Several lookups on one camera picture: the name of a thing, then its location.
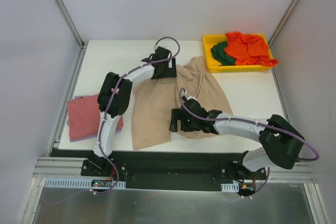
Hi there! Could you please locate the aluminium side rail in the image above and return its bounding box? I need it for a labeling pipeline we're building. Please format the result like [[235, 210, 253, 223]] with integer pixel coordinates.
[[46, 44, 87, 157], [270, 45, 295, 130]]

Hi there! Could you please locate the aluminium frame post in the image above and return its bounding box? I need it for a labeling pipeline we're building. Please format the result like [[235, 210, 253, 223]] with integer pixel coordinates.
[[268, 0, 301, 47], [54, 0, 86, 49]]

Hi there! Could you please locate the folded red t-shirt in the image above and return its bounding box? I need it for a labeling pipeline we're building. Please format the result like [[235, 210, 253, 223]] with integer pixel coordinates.
[[66, 93, 124, 141]]

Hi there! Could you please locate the white cable duct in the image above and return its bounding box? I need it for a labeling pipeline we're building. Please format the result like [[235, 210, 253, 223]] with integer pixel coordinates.
[[44, 178, 126, 190], [220, 183, 239, 193]]

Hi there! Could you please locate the orange t-shirt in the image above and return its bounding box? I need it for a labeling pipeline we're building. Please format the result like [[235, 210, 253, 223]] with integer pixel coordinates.
[[224, 31, 278, 67]]

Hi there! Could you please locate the left white cable duct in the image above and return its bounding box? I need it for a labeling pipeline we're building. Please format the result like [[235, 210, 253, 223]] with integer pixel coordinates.
[[44, 178, 126, 190]]

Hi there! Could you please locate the right aluminium frame post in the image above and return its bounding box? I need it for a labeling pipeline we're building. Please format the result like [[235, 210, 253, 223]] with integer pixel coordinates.
[[268, 0, 301, 47]]

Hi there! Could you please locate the right white cable duct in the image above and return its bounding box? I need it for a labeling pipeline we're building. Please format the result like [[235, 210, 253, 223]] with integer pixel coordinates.
[[220, 183, 239, 193]]

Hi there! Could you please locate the yellow plastic bin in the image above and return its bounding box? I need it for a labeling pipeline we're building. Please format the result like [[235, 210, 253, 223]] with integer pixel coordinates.
[[203, 34, 274, 73]]

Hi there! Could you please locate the left aluminium side rail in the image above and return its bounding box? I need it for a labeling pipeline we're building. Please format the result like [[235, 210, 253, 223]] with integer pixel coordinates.
[[46, 44, 87, 157]]

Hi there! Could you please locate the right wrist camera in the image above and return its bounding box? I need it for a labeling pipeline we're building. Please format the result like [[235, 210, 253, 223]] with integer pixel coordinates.
[[181, 90, 197, 102]]

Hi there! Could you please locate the beige t-shirt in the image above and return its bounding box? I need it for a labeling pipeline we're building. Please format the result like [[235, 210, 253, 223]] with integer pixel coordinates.
[[131, 56, 232, 150]]

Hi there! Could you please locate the green t-shirt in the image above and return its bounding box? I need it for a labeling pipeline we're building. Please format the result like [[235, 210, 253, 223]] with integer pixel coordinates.
[[211, 41, 236, 66]]

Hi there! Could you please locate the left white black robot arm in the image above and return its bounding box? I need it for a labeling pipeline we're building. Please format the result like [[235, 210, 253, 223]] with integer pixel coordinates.
[[92, 46, 177, 158]]

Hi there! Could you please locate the front aluminium frame rail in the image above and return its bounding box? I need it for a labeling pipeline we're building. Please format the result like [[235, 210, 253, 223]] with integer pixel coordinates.
[[33, 157, 317, 184]]

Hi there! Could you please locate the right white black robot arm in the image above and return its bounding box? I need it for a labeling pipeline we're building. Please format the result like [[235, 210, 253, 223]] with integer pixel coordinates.
[[169, 98, 303, 181]]

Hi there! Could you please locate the left aluminium frame post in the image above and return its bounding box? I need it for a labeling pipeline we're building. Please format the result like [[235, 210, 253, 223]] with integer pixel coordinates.
[[54, 0, 86, 49]]

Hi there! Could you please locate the right aluminium side rail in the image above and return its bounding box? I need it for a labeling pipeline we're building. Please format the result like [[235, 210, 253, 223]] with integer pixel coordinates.
[[270, 45, 295, 130]]

